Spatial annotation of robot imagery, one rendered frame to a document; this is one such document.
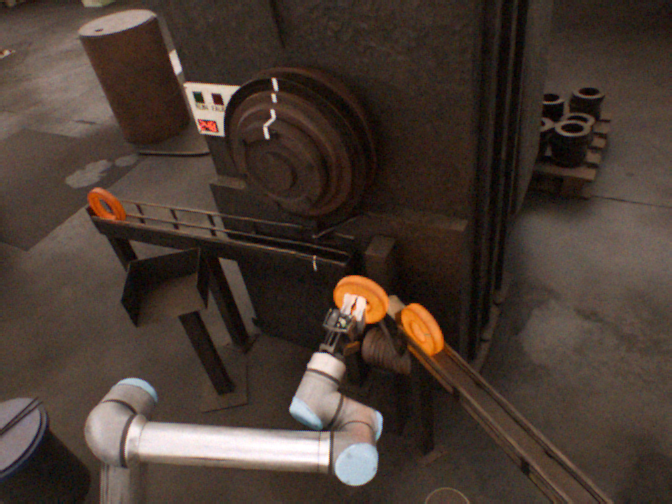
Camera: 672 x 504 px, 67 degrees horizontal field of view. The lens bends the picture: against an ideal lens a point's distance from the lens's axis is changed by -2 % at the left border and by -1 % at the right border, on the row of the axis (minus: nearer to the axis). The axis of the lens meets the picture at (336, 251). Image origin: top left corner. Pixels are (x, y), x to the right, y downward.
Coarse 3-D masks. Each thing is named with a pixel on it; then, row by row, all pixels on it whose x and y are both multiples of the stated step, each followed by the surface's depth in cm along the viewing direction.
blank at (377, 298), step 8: (344, 280) 140; (352, 280) 138; (360, 280) 137; (368, 280) 138; (336, 288) 141; (344, 288) 140; (352, 288) 138; (360, 288) 137; (368, 288) 136; (376, 288) 137; (336, 296) 143; (368, 296) 138; (376, 296) 137; (384, 296) 138; (336, 304) 146; (376, 304) 139; (384, 304) 138; (352, 312) 145; (368, 312) 142; (376, 312) 141; (384, 312) 140; (368, 320) 145; (376, 320) 143
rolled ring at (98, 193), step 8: (96, 192) 219; (104, 192) 219; (88, 200) 226; (96, 200) 227; (104, 200) 220; (112, 200) 219; (96, 208) 228; (104, 208) 231; (112, 208) 221; (120, 208) 222; (104, 216) 230; (112, 216) 230; (120, 216) 223
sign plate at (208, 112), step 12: (192, 84) 168; (204, 84) 166; (192, 96) 171; (204, 96) 168; (228, 96) 163; (192, 108) 174; (204, 108) 171; (216, 108) 169; (204, 120) 175; (216, 120) 173; (204, 132) 179; (216, 132) 176
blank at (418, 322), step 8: (416, 304) 145; (408, 312) 146; (416, 312) 142; (424, 312) 142; (408, 320) 148; (416, 320) 143; (424, 320) 140; (432, 320) 140; (408, 328) 151; (416, 328) 150; (424, 328) 141; (432, 328) 140; (416, 336) 149; (424, 336) 143; (432, 336) 140; (440, 336) 141; (424, 344) 146; (432, 344) 141; (440, 344) 142; (432, 352) 144
